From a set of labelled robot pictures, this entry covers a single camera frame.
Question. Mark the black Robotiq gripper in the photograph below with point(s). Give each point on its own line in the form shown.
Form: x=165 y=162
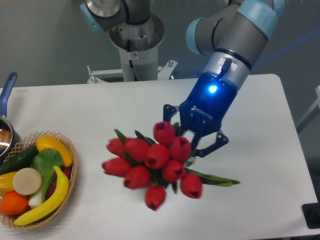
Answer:
x=202 y=112

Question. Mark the red tulip bouquet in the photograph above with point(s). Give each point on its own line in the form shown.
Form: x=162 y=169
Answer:
x=155 y=163

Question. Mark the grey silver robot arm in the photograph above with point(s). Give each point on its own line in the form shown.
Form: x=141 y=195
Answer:
x=233 y=39

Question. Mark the dark red vegetable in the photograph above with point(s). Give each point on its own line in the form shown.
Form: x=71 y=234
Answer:
x=68 y=172

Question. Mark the black device at edge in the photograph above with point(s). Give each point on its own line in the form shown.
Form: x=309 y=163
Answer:
x=311 y=212

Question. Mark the yellow squash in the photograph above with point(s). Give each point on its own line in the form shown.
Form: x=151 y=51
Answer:
x=49 y=142

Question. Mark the green bok choy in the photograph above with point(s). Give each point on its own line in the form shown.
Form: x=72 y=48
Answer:
x=44 y=163

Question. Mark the yellow banana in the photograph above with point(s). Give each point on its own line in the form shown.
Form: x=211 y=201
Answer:
x=50 y=205

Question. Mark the woven wicker basket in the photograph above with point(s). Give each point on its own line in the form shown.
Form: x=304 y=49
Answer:
x=30 y=141

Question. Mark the green cucumber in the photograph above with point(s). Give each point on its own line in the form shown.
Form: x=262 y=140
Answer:
x=19 y=161

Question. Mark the round beige slice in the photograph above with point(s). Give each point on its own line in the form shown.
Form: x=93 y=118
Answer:
x=27 y=181

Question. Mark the yellow bell pepper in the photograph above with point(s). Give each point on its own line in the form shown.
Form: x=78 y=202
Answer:
x=6 y=183

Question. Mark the orange fruit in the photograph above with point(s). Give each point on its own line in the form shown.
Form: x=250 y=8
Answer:
x=13 y=204

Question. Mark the white metal base frame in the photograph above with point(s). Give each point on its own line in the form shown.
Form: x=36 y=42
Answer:
x=165 y=72

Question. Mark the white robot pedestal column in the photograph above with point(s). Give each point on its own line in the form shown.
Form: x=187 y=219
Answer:
x=138 y=48

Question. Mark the white frame at right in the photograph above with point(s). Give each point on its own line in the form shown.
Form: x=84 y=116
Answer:
x=310 y=113

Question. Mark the blue handled saucepan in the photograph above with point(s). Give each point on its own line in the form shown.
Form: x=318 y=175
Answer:
x=8 y=136

